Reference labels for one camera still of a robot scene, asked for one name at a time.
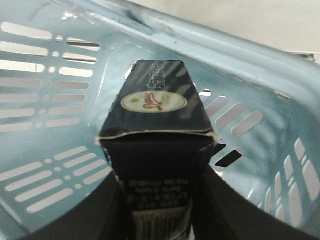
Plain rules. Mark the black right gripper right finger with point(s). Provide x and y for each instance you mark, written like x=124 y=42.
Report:
x=220 y=213

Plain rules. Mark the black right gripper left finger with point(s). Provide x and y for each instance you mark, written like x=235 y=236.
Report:
x=103 y=215

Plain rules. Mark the dark blue Chocofiello cookie box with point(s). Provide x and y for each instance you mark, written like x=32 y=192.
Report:
x=159 y=140

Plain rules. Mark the light blue plastic shopping basket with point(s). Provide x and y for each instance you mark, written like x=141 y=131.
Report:
x=62 y=65

